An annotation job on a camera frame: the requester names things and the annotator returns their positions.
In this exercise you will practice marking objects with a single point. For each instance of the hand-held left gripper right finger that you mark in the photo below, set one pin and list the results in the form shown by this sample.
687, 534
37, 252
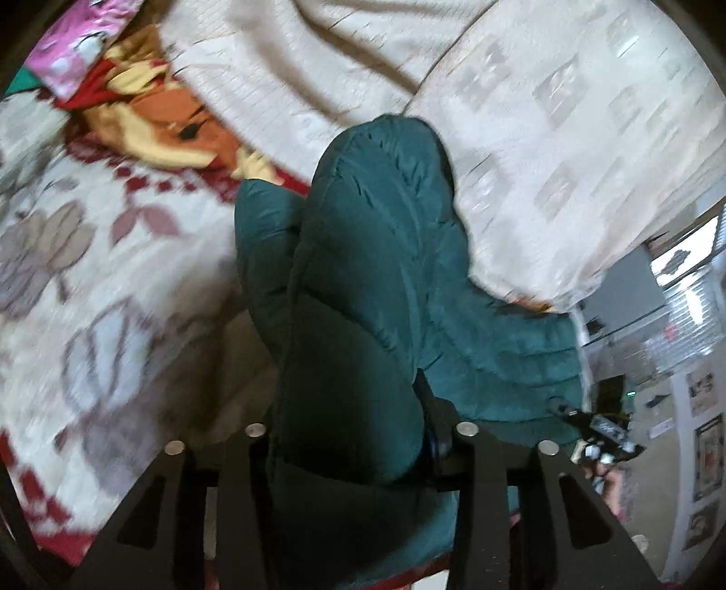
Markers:
434, 445

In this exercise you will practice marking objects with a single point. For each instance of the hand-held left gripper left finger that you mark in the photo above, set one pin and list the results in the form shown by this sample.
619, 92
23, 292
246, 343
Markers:
247, 482

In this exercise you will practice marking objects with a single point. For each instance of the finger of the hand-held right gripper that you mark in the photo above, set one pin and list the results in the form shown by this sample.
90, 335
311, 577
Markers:
564, 409

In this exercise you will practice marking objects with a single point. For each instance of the green puffer jacket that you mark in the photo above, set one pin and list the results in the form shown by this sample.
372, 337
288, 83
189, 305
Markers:
368, 283

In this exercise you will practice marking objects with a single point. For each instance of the person's right hand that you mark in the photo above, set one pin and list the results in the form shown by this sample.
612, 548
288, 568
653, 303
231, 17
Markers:
610, 488

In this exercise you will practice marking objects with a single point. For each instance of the black device with green light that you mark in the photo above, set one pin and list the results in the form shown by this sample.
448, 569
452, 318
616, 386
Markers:
611, 397

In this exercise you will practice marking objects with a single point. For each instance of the window with blinds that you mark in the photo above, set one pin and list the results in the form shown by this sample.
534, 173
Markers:
695, 295

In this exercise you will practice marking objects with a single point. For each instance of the cream textured bedspread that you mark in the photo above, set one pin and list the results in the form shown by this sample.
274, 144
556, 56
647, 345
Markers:
539, 170

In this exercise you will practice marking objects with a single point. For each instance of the printed blanket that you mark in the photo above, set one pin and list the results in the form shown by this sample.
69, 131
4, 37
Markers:
113, 255

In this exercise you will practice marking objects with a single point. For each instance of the pink printed cloth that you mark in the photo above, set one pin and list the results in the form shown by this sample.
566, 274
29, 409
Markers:
79, 39

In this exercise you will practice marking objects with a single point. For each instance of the wall poster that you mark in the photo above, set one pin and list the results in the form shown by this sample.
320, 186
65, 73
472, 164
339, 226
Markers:
702, 392
700, 525
709, 458

